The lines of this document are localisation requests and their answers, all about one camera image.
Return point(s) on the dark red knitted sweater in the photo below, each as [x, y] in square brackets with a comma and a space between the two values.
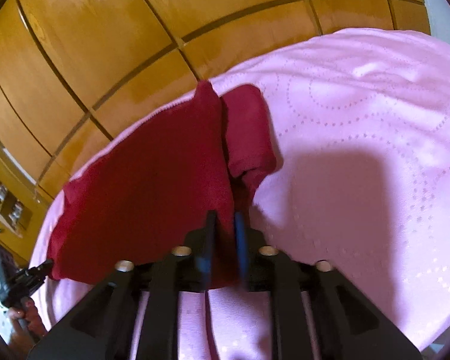
[153, 180]

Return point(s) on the pink dotted bedspread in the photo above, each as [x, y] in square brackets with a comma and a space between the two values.
[360, 138]

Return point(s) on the person's left hand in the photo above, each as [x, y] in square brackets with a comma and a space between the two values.
[28, 313]

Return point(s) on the wooden cabinet with shelf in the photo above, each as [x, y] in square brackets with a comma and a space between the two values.
[7, 202]

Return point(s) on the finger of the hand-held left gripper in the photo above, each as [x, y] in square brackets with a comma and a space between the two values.
[39, 270]

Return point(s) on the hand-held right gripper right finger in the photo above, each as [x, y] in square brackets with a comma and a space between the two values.
[241, 249]

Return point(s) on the wooden panelled wardrobe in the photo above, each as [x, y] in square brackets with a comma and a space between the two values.
[97, 37]

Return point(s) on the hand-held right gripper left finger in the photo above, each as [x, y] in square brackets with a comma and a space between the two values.
[209, 249]

